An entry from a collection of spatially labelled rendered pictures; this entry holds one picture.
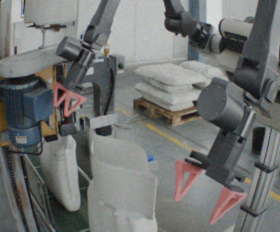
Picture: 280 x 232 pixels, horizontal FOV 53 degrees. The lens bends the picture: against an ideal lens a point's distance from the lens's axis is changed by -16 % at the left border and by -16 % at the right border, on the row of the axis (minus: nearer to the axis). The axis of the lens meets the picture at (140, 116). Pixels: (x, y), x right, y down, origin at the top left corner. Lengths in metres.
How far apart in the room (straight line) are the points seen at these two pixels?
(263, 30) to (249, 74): 0.09
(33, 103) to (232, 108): 0.71
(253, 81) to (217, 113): 0.11
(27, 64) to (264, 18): 0.78
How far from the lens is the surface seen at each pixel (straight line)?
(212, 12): 7.83
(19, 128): 1.15
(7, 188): 1.54
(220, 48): 1.24
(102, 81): 1.45
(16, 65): 1.06
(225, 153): 0.53
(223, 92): 0.47
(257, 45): 0.55
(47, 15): 1.10
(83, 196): 2.12
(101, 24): 0.99
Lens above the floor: 1.61
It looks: 21 degrees down
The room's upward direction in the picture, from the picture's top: 2 degrees clockwise
